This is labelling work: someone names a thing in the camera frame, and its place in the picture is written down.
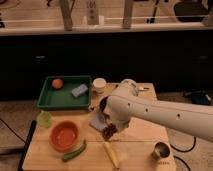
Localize black cable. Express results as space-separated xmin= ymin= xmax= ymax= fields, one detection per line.
xmin=169 ymin=134 xmax=198 ymax=171

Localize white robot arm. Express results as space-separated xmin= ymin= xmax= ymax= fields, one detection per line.
xmin=106 ymin=79 xmax=213 ymax=142

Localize grey blue cloth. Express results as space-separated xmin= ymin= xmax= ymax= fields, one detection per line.
xmin=89 ymin=112 xmax=107 ymax=132

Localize blue sponge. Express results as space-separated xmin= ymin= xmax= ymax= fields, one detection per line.
xmin=71 ymin=84 xmax=88 ymax=98

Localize metal cup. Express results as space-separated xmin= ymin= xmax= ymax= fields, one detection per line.
xmin=152 ymin=142 xmax=170 ymax=160

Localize orange fruit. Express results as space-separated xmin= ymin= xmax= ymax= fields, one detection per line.
xmin=52 ymin=78 xmax=63 ymax=89

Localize green cup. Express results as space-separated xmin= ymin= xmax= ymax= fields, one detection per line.
xmin=37 ymin=111 xmax=52 ymax=128

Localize red bowl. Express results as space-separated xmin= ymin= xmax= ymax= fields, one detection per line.
xmin=49 ymin=121 xmax=79 ymax=152

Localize dark grape bunch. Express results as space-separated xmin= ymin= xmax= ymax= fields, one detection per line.
xmin=102 ymin=124 xmax=117 ymax=141

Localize green plastic tray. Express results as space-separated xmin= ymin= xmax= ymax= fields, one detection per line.
xmin=37 ymin=75 xmax=92 ymax=110

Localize dark blue device on floor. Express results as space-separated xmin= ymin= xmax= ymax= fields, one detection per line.
xmin=191 ymin=92 xmax=212 ymax=106

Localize green cucumber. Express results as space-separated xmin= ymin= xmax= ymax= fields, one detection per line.
xmin=62 ymin=141 xmax=87 ymax=162

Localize white cup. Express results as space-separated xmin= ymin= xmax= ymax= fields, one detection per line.
xmin=93 ymin=78 xmax=106 ymax=93

